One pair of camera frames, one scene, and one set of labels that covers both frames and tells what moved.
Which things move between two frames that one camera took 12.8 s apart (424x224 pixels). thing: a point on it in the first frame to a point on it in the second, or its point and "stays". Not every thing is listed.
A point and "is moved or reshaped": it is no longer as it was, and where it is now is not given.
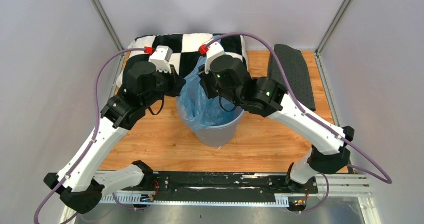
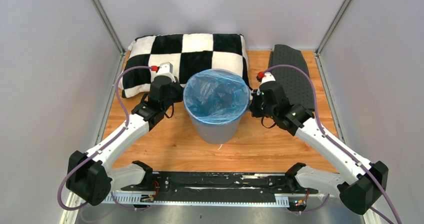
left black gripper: [177, 81] to [179, 90]
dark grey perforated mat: [293, 64] stays
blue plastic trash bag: [200, 111] is moved or reshaped
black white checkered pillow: [185, 47] stays
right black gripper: [204, 80] to [255, 112]
